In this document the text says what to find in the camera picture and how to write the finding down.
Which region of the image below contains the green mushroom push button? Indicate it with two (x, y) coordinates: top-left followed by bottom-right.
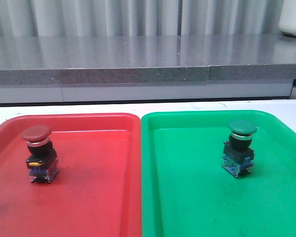
(222, 119), (258, 178)

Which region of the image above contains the red mushroom push button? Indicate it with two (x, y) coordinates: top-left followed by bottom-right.
(21, 125), (60, 183)

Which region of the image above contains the green plastic tray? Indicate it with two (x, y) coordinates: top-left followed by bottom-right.
(141, 110), (296, 237)

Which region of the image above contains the red plastic tray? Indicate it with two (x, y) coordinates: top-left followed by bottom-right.
(0, 113), (142, 237)

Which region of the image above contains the grey stone counter slab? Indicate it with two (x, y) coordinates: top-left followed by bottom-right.
(0, 34), (296, 86)

